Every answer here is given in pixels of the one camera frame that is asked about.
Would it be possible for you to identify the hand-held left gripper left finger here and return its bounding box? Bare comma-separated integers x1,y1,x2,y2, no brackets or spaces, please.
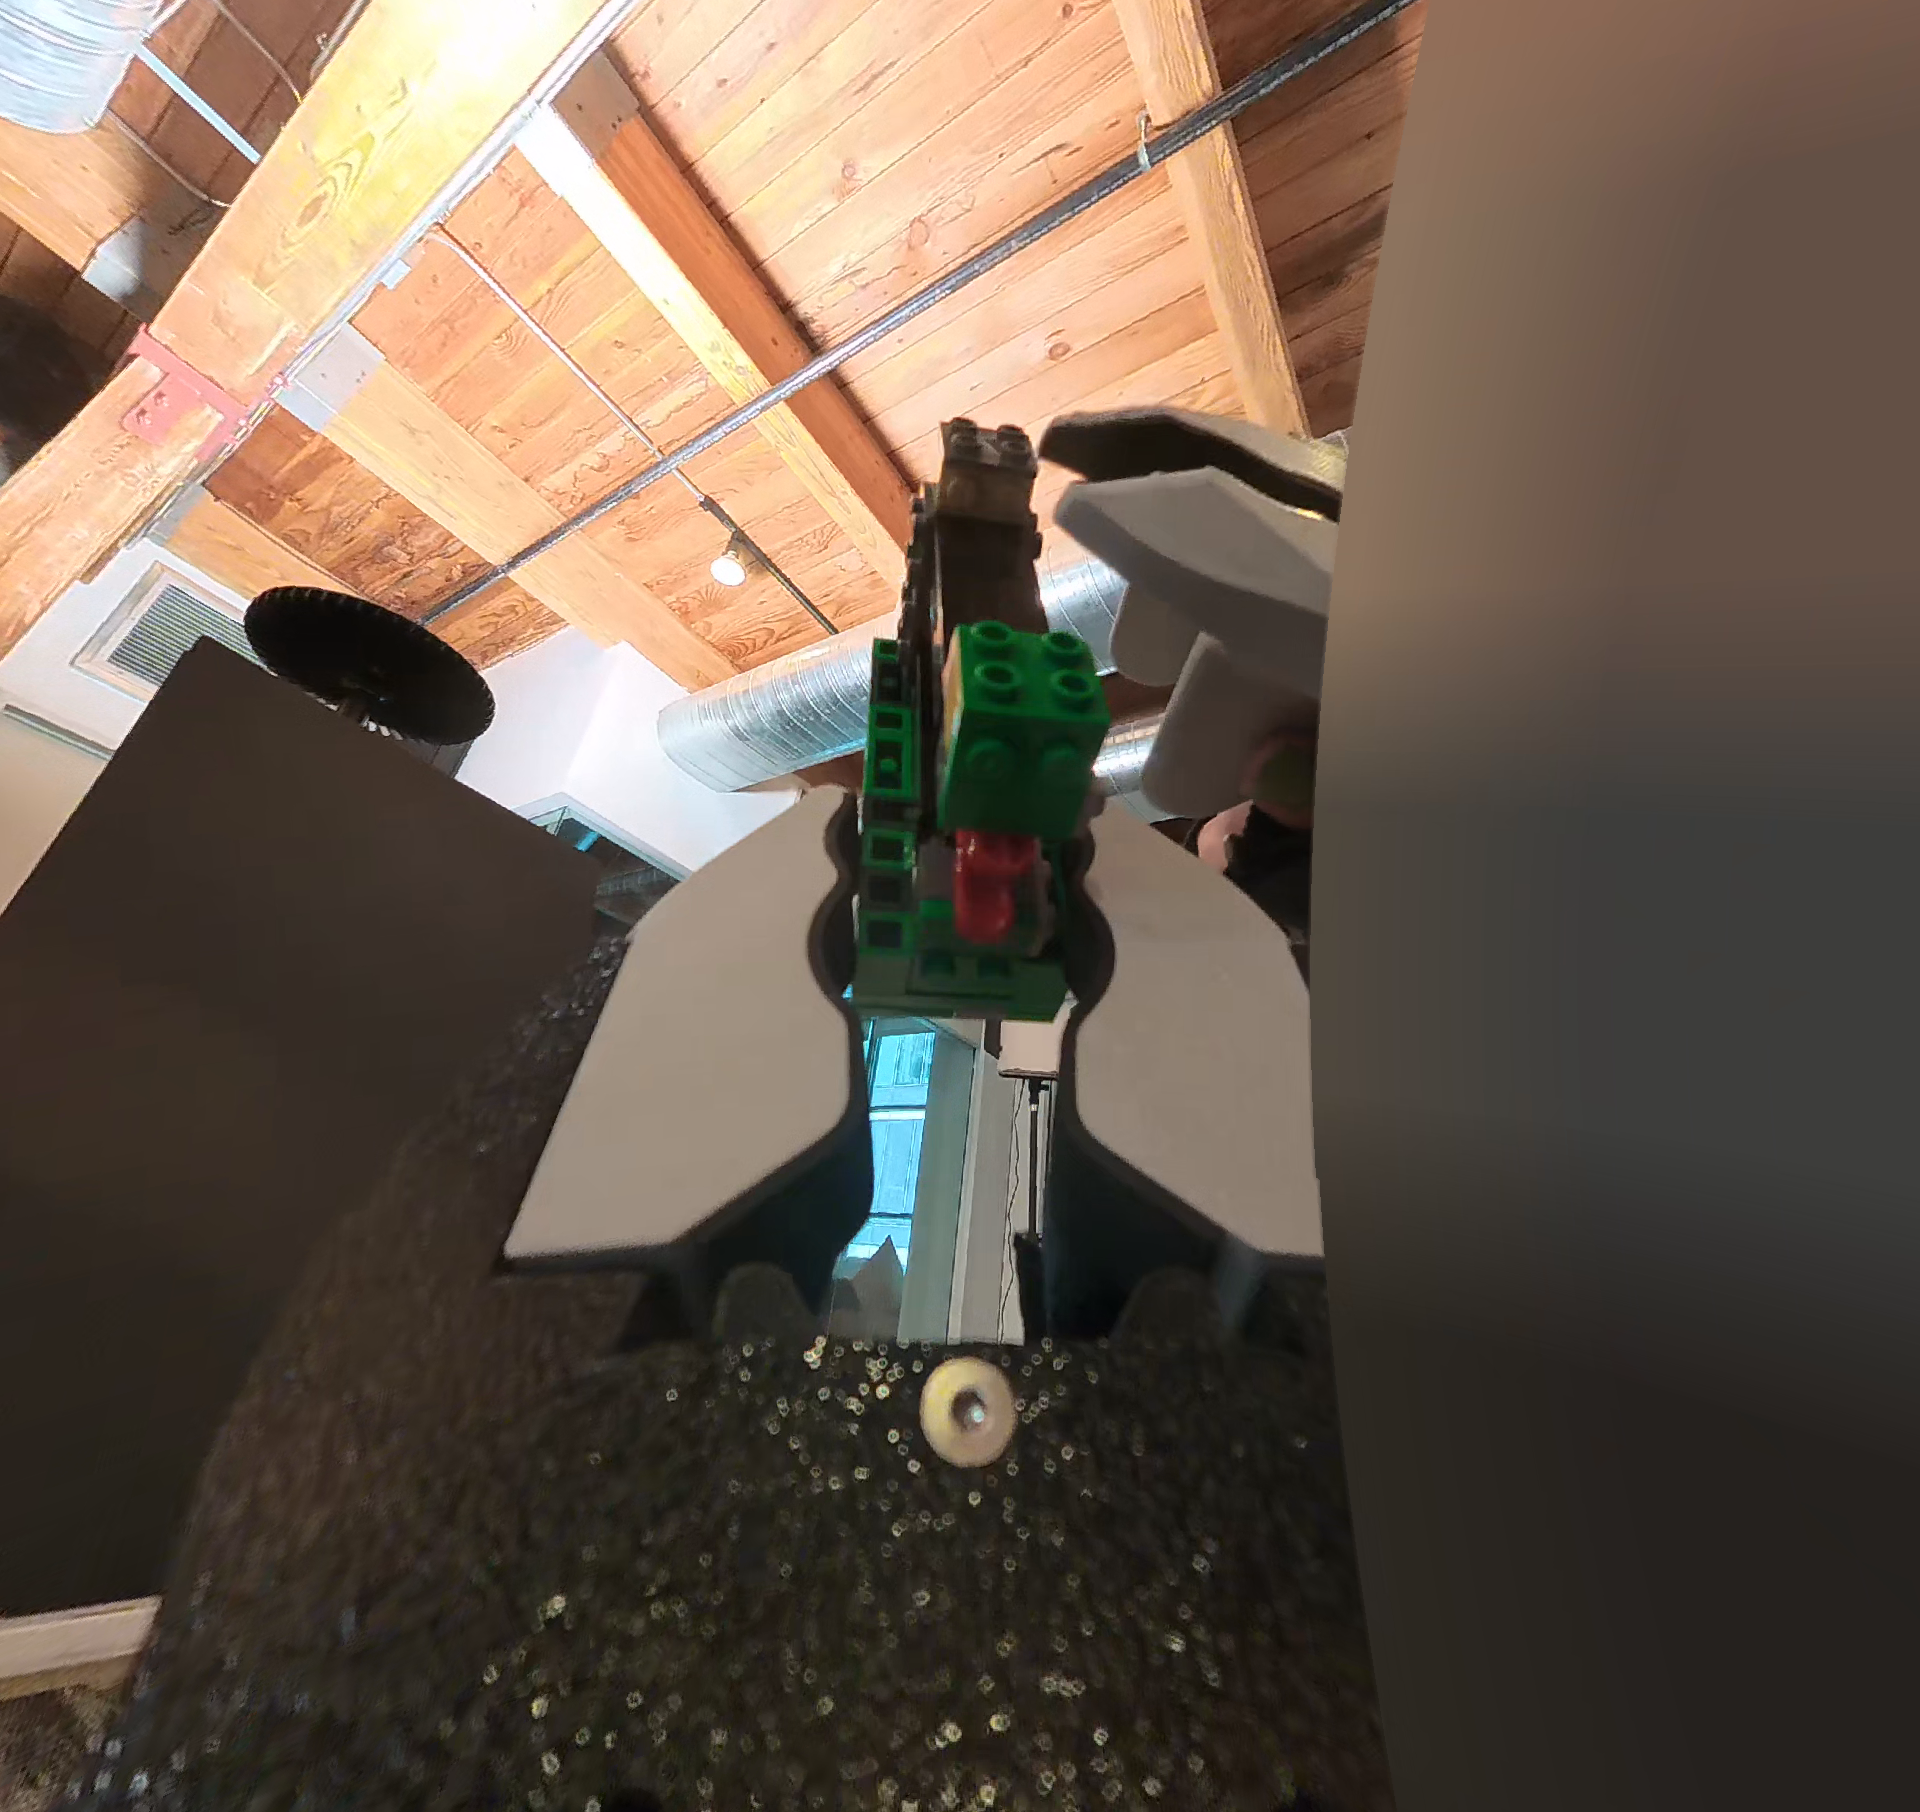
499,792,875,1265

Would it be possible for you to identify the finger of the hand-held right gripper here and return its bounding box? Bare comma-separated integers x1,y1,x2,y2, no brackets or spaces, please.
1038,405,1346,521
1052,475,1339,819

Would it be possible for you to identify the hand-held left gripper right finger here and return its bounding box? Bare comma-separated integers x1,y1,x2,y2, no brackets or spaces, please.
1053,808,1330,1263

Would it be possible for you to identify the green toy brick model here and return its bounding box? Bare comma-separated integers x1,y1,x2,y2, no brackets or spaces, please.
847,418,1122,1023

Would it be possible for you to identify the black ceiling pipe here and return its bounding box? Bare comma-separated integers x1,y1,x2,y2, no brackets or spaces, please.
417,0,1439,628

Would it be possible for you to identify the black flat panel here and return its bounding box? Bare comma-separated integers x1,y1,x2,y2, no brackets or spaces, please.
0,638,606,1620

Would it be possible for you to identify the black round ribbed disc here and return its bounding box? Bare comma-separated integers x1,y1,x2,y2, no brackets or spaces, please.
242,585,499,752

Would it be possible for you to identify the white wall air vent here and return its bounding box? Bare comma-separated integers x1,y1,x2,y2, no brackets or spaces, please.
102,563,261,692

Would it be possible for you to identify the red beam bracket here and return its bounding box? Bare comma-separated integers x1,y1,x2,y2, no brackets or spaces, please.
124,328,249,456

